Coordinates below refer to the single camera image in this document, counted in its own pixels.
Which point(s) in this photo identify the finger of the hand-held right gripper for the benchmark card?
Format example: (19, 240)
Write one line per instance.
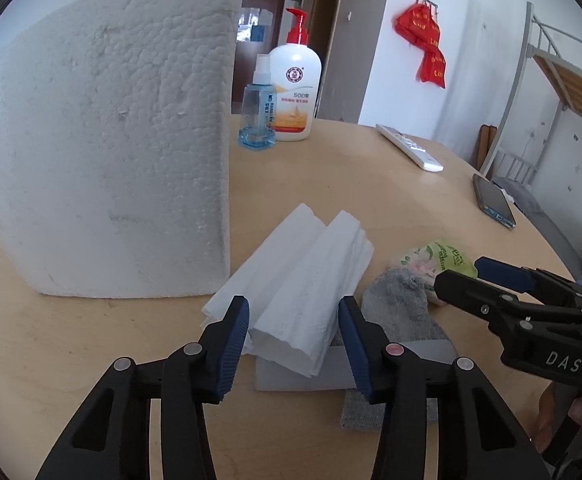
(501, 270)
(471, 292)

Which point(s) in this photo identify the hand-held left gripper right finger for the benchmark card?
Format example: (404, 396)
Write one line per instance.
(353, 345)

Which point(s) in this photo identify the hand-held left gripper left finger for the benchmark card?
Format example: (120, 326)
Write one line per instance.
(233, 345)

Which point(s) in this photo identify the green pink tissue packet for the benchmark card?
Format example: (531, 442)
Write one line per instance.
(436, 257)

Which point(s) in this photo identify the grey sock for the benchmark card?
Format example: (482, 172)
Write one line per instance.
(401, 310)

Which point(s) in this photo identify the white tissue paper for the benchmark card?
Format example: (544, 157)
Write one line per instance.
(301, 280)

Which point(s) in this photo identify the white foam box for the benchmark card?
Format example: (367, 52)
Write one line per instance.
(106, 160)

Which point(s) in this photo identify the person's right hand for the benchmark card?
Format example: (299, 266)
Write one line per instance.
(546, 420)

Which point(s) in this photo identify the dark smartphone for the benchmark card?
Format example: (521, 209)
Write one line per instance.
(493, 200)

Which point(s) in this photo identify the grey mattress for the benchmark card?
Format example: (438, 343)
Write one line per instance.
(541, 210)

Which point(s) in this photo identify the leaning wooden board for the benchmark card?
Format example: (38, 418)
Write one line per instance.
(488, 147)

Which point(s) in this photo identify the white remote control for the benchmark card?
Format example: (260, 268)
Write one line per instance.
(411, 147)

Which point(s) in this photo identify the white metal bunk bed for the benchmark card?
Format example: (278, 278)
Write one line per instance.
(576, 85)

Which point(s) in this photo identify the clear blue spray bottle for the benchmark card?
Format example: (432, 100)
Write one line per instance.
(257, 115)

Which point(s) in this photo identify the white lotion pump bottle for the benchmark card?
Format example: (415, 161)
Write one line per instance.
(293, 90)

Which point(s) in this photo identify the brown side door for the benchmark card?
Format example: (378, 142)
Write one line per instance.
(332, 35)

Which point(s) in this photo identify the metal wall hook rack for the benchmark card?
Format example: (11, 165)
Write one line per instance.
(427, 1)

